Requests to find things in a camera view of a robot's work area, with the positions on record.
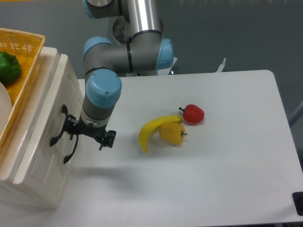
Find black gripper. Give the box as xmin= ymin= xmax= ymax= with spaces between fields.
xmin=63 ymin=114 xmax=116 ymax=150

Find white top drawer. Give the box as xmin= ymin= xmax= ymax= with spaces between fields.
xmin=13 ymin=54 xmax=83 ymax=184

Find white drawer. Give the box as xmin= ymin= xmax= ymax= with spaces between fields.
xmin=13 ymin=54 xmax=83 ymax=184
xmin=29 ymin=133 xmax=76 ymax=208

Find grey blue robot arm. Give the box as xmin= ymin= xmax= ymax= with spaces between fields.
xmin=67 ymin=0 xmax=174 ymax=148

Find white lower drawer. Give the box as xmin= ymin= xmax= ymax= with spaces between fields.
xmin=29 ymin=133 xmax=76 ymax=208

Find white drawer cabinet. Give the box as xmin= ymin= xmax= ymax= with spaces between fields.
xmin=0 ymin=46 xmax=88 ymax=210

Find yellow plastic banana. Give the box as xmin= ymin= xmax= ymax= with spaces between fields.
xmin=138 ymin=115 xmax=183 ymax=153

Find yellow toy bell pepper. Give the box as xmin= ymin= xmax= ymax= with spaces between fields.
xmin=159 ymin=122 xmax=187 ymax=145

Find white plate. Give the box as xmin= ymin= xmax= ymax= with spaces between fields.
xmin=0 ymin=83 xmax=12 ymax=134

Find green toy bell pepper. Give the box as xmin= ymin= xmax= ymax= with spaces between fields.
xmin=0 ymin=52 xmax=21 ymax=84

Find red toy bell pepper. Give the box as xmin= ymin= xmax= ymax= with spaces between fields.
xmin=178 ymin=104 xmax=205 ymax=125

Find yellow woven basket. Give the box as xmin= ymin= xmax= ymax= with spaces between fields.
xmin=0 ymin=28 xmax=45 ymax=147

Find black object at table edge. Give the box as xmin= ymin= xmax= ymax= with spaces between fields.
xmin=292 ymin=192 xmax=303 ymax=216

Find black lower drawer handle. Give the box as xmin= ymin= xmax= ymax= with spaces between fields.
xmin=63 ymin=134 xmax=79 ymax=164

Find black drawer handle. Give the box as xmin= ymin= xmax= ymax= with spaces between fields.
xmin=49 ymin=104 xmax=70 ymax=146
xmin=63 ymin=134 xmax=79 ymax=164

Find black top drawer handle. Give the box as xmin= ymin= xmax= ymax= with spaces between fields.
xmin=49 ymin=104 xmax=70 ymax=146

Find white table clamp bracket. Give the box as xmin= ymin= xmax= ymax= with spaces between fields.
xmin=215 ymin=58 xmax=226 ymax=73

